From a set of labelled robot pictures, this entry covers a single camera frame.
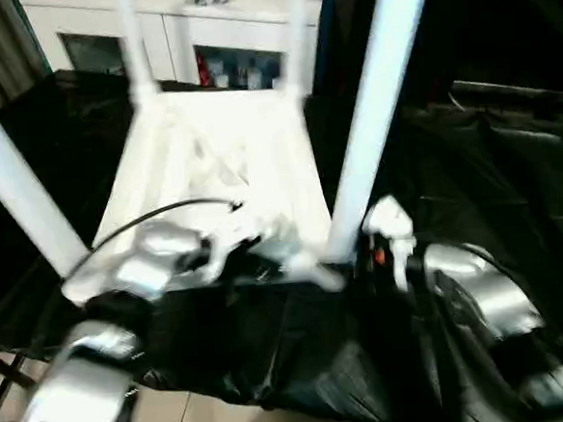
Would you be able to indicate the white plastic table top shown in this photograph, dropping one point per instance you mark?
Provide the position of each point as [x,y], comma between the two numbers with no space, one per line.
[209,143]

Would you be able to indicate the black plastic mat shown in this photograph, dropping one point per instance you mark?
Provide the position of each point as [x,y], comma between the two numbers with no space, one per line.
[320,343]

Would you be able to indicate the black long bar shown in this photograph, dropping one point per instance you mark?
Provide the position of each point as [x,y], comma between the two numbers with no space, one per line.
[519,89]

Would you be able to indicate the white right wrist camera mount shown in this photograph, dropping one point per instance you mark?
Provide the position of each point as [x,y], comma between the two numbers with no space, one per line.
[390,218]

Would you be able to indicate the blue upright panel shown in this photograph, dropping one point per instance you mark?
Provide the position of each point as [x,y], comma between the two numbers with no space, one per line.
[327,34]

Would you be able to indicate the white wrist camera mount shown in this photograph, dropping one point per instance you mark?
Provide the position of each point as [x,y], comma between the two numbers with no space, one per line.
[390,218]
[231,246]

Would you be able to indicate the white cabinet with glass doors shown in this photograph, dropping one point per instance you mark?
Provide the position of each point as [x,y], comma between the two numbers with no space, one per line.
[173,40]

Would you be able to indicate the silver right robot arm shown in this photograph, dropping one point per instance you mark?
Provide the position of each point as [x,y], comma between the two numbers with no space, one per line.
[484,279]

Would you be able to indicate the black metal stand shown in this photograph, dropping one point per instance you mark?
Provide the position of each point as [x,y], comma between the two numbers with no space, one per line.
[5,375]

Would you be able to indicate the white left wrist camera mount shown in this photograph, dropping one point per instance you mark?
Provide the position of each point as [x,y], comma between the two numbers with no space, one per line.
[231,246]

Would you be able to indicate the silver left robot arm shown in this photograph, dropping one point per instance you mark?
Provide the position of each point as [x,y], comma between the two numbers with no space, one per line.
[145,264]

